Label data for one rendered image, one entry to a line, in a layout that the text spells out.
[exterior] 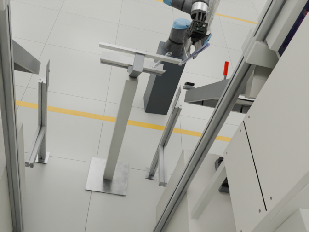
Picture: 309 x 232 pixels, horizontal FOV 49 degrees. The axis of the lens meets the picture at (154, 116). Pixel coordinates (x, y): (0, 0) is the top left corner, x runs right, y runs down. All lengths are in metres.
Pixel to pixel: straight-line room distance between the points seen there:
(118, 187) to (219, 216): 0.85
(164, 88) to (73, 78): 0.77
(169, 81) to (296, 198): 1.77
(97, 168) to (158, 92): 0.73
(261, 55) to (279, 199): 0.41
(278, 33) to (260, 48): 0.08
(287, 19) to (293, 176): 0.39
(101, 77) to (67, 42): 0.54
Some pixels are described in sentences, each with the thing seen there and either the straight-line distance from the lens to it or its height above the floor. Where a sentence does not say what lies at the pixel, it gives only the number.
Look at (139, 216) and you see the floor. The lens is 2.10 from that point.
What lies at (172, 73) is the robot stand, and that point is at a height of 0.42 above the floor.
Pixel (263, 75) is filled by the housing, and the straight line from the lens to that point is 1.12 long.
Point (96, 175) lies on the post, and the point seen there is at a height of 0.01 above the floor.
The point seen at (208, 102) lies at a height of 0.70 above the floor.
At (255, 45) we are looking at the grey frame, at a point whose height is 1.37.
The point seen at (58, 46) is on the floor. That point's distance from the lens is 3.16.
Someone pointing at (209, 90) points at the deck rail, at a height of 0.98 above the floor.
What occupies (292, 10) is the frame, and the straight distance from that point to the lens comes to 0.92.
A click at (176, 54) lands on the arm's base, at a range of 2.34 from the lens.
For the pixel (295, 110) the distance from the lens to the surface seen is 0.82.
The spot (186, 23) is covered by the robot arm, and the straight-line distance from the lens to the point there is 2.28.
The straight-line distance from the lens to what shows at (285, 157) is 0.82.
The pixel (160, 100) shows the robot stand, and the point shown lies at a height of 0.15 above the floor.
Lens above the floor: 1.81
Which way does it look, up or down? 43 degrees down
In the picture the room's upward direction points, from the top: 19 degrees clockwise
